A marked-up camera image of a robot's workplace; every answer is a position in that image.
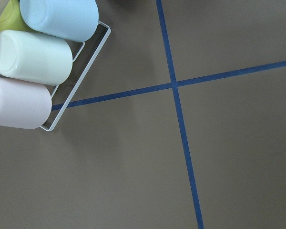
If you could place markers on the long blue tape strip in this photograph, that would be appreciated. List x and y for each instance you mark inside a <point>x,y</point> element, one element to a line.
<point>180,117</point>

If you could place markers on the light blue cup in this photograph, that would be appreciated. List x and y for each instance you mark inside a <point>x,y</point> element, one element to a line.
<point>74,20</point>

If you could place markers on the yellow green cup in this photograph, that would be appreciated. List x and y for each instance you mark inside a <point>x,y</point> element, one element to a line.
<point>11,18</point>

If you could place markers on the white wire cup rack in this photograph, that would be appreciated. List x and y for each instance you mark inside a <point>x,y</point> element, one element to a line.
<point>84,55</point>

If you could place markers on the mint green cup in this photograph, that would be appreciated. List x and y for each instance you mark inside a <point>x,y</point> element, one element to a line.
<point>34,57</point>

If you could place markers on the pink cup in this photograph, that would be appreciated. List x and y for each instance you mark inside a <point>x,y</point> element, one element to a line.
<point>23,104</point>

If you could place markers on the crossing blue tape strip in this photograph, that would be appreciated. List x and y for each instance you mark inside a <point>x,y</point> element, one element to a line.
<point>181,83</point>

